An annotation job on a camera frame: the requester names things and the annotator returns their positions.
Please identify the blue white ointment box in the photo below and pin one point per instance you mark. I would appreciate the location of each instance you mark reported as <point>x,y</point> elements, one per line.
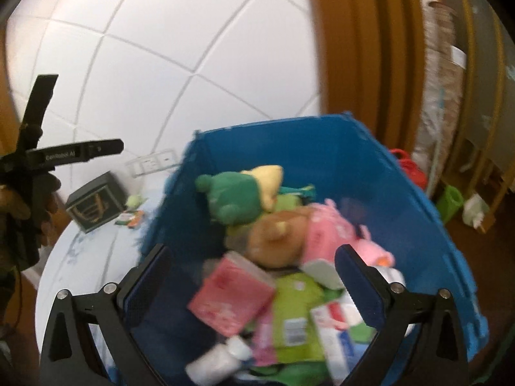
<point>339,349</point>

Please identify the white medicine bottle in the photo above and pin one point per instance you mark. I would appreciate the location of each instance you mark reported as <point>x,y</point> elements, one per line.
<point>219,363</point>

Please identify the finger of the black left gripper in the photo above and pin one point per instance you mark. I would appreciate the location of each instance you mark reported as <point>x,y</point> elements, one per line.
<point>102,148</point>

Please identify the wooden door frame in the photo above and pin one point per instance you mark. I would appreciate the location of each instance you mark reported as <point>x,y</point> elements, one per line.
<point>371,56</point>

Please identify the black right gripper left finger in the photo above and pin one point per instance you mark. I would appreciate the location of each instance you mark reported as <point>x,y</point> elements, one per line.
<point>69,355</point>

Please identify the blue plastic storage crate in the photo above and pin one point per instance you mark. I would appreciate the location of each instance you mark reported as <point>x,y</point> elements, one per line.
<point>357,182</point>

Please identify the wooden shelf rack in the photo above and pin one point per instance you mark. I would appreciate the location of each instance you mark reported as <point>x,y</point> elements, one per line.
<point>481,159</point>

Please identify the black framed picture box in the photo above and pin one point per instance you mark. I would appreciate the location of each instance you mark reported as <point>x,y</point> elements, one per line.
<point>97,202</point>

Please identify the green dinosaur plush toy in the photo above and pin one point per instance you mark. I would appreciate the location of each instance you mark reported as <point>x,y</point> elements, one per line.
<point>233,197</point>

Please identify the red plastic bag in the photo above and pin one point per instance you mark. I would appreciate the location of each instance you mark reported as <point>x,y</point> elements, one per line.
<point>414,172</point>

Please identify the pink pig plush toy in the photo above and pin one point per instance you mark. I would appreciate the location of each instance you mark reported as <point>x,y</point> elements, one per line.
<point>370,252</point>

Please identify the brown bear plush toy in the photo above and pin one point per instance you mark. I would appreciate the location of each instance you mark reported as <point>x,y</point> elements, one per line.
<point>277,240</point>

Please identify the green tissue pack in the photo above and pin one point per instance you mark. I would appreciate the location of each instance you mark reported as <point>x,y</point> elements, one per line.
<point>294,335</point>

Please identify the yellow duck plush toy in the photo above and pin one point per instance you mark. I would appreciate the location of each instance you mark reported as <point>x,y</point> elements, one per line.
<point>269,179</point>

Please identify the green orange medicine box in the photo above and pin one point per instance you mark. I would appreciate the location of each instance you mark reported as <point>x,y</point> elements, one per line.
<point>132,219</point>

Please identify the person's left hand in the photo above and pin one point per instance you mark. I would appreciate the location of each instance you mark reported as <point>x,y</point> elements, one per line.
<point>44,205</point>

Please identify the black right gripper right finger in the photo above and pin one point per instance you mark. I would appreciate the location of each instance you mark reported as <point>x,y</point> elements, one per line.
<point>438,356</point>

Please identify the white wall socket panel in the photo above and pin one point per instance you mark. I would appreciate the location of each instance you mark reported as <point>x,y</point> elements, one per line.
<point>152,163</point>

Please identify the pink tissue pack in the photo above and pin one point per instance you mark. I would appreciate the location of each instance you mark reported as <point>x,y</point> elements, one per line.
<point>233,295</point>

